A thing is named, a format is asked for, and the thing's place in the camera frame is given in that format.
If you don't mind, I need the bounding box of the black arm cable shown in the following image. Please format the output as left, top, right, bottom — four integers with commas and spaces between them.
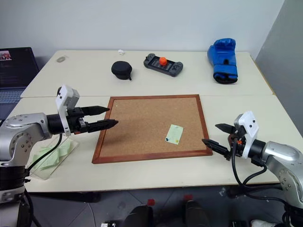
231, 138, 288, 204
25, 133, 63, 172

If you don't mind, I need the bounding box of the white object under table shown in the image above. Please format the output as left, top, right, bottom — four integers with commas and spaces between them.
250, 219, 276, 227

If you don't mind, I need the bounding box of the dark laptop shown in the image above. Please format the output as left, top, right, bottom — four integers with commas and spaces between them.
0, 47, 40, 121

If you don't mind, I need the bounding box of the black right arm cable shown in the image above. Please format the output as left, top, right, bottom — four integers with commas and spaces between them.
231, 138, 288, 204

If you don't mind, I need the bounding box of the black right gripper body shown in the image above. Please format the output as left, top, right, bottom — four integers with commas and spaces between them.
227, 127, 246, 161

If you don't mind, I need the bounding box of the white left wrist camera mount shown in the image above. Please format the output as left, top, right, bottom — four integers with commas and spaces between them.
55, 84, 80, 137

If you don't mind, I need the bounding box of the light green card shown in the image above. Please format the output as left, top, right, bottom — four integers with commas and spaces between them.
165, 123, 184, 145

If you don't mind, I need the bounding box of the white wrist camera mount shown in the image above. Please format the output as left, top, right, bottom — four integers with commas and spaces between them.
233, 111, 259, 159
55, 84, 80, 137

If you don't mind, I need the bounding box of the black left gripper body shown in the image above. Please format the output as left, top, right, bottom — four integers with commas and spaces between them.
65, 106, 92, 134

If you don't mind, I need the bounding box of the dark rounded shape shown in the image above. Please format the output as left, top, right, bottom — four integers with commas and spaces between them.
123, 205, 154, 227

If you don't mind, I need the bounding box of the blue boxing glove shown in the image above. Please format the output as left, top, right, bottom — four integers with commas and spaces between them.
207, 38, 238, 85

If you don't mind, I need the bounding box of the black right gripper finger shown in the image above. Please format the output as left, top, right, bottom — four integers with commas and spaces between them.
214, 122, 236, 134
201, 139, 232, 162

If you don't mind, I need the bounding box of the black round zip case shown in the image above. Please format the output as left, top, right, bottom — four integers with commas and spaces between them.
111, 61, 134, 82

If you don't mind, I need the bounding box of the wood-framed cork board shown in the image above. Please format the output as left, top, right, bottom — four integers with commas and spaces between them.
91, 94, 213, 165

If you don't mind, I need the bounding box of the clear acrylic tray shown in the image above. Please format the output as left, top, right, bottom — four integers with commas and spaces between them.
27, 138, 80, 181

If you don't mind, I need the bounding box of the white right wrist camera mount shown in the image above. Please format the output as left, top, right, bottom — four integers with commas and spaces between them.
233, 111, 259, 159

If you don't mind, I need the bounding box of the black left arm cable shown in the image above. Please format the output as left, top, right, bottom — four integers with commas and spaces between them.
25, 133, 63, 172

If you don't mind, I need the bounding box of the grey handheld game controller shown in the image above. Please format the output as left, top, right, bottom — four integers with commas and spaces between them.
143, 53, 184, 78

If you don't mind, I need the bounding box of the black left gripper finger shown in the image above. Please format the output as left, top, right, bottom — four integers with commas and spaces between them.
81, 105, 111, 117
86, 119, 119, 133

